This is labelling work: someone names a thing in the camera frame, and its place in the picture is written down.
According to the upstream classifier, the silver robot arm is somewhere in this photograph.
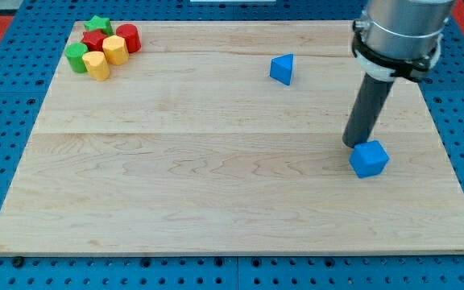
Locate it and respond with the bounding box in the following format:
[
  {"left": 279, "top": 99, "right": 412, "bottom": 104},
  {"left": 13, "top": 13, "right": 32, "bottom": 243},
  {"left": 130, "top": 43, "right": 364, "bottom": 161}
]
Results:
[{"left": 352, "top": 0, "right": 455, "bottom": 82}]

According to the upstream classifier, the wooden board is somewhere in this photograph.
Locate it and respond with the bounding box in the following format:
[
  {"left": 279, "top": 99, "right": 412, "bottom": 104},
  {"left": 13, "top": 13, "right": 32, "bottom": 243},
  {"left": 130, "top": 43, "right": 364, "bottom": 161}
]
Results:
[{"left": 0, "top": 21, "right": 464, "bottom": 257}]

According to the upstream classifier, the blue triangle block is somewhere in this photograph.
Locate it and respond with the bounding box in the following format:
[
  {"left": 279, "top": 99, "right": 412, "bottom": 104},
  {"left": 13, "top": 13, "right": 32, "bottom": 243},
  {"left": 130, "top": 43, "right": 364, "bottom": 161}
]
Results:
[{"left": 269, "top": 54, "right": 294, "bottom": 85}]

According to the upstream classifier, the blue cube block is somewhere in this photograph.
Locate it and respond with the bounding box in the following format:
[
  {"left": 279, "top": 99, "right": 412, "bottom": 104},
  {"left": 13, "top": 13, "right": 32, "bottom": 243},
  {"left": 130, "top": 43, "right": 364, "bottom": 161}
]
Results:
[{"left": 349, "top": 140, "right": 390, "bottom": 178}]

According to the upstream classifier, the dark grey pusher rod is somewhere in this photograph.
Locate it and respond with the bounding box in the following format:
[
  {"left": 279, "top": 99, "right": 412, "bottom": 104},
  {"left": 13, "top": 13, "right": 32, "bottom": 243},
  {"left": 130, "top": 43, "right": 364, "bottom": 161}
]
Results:
[{"left": 342, "top": 73, "right": 394, "bottom": 148}]

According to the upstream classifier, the yellow hexagon block upper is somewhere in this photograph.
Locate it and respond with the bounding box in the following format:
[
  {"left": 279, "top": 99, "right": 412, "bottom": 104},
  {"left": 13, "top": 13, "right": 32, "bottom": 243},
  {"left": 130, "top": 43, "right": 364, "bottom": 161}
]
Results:
[{"left": 102, "top": 35, "right": 129, "bottom": 65}]

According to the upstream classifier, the yellow hexagon block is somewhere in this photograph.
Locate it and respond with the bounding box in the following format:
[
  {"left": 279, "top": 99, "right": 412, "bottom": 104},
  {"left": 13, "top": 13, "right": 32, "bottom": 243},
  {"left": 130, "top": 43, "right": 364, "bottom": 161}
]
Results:
[
  {"left": 102, "top": 35, "right": 129, "bottom": 65},
  {"left": 82, "top": 51, "right": 110, "bottom": 81}
]

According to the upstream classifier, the red cylinder block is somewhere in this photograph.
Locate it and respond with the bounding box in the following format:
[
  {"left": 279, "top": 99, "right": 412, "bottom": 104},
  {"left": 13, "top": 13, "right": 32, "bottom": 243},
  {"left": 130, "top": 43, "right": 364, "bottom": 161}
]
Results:
[{"left": 116, "top": 23, "right": 142, "bottom": 53}]

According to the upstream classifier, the yellow hexagon block lower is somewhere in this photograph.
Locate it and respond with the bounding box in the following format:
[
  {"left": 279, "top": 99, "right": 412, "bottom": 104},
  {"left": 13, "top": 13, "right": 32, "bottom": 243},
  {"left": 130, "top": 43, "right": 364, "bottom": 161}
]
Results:
[{"left": 82, "top": 51, "right": 110, "bottom": 81}]

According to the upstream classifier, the red star block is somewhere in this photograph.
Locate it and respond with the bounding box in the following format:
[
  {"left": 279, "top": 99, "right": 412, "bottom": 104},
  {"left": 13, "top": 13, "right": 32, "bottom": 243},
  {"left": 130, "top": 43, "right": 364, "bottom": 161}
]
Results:
[{"left": 81, "top": 29, "right": 107, "bottom": 52}]

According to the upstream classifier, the green star block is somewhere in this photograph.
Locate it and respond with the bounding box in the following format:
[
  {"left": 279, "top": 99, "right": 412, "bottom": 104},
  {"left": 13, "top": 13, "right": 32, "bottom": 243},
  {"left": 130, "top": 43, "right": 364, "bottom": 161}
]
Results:
[{"left": 84, "top": 15, "right": 114, "bottom": 36}]

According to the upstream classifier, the green cylinder block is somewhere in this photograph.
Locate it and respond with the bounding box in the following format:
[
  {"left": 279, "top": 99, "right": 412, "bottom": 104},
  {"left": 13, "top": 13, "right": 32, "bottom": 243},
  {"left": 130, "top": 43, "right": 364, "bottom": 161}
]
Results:
[{"left": 64, "top": 43, "right": 89, "bottom": 73}]

